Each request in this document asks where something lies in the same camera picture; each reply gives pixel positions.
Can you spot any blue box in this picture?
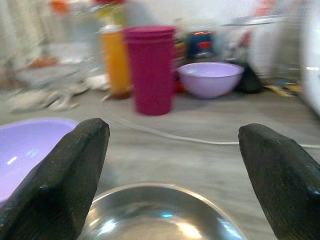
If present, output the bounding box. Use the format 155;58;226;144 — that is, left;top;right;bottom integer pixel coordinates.
186;31;217;60

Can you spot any stainless steel bowl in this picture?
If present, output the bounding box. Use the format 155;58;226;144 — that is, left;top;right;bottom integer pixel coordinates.
79;182;247;240

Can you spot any white cable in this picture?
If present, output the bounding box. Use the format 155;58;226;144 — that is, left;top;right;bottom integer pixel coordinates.
101;93;320;149

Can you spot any white appliance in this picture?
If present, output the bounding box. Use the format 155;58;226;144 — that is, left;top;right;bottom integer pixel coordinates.
298;0;320;117

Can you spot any crumpled white cloth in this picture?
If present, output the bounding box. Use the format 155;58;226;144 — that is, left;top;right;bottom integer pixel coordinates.
7;74;111;113

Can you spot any orange bottle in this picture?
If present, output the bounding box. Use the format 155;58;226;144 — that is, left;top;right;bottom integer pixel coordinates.
100;24;132;99

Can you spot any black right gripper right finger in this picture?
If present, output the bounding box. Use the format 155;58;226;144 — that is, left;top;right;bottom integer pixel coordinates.
237;123;320;240

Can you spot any black cone-shaped object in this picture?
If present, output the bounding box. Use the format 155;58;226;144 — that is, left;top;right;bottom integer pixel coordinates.
234;62;264;94

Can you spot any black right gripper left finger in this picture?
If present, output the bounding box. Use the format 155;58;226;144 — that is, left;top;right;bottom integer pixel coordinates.
0;117;111;240

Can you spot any magenta plastic lidded container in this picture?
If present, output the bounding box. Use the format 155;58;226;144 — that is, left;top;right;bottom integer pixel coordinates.
122;25;177;116

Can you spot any lilac plastic bowl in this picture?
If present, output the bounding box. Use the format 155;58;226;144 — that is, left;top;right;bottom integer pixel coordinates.
177;62;245;99
0;117;79;204

